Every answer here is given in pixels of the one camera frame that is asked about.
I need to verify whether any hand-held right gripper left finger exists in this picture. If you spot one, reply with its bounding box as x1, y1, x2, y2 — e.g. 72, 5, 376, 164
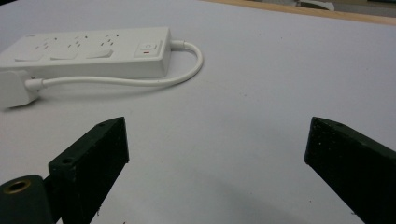
48, 116, 130, 224

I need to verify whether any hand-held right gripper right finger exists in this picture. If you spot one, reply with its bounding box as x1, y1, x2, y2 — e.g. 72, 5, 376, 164
304, 116, 396, 224

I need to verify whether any white power plug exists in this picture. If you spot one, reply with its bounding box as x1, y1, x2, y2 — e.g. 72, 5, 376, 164
0, 69, 41, 110

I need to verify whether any white power strip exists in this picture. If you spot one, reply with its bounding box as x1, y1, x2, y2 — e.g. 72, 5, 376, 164
0, 26, 173, 79

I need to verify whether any pale object beyond table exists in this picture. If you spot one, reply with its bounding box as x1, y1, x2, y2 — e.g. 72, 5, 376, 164
295, 0, 335, 12

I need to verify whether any white power cable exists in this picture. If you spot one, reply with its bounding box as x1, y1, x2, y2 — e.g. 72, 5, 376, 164
24, 39, 205, 92

